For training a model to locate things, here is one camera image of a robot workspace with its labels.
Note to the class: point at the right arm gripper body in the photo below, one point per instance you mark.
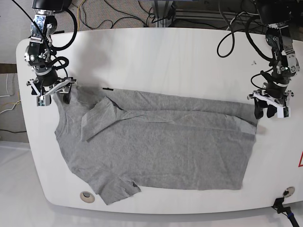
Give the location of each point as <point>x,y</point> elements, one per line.
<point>61,86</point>

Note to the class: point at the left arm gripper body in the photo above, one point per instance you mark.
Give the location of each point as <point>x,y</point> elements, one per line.
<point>263,95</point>

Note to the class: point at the grey t-shirt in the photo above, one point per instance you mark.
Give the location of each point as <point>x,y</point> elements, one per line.
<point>118,141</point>

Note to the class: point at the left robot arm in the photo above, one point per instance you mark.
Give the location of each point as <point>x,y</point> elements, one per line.
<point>273,95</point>

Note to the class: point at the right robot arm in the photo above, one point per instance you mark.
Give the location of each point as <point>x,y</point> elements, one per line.
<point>41,54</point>

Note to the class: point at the red warning triangle sticker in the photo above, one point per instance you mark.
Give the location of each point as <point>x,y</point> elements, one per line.
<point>301,161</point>

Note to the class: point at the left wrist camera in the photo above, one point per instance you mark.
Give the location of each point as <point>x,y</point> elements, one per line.
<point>283,112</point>

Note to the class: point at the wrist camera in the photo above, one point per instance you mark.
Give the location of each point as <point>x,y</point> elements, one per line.
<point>44,100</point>
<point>283,112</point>

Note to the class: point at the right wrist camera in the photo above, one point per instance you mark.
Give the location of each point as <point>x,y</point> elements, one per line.
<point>44,100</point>

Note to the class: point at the table cable grommet right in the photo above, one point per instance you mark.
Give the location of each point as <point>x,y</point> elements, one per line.
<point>288,191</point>

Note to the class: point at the table cable grommet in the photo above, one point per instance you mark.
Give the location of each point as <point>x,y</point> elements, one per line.
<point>288,191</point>
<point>87,197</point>

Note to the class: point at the black clamp with cable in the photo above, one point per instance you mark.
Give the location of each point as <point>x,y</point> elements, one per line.
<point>281,209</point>

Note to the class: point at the table cable grommet left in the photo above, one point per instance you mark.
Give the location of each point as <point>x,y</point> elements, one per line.
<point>87,197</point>

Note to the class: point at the black aluminium frame rail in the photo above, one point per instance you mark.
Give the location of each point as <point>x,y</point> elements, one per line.
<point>208,15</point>

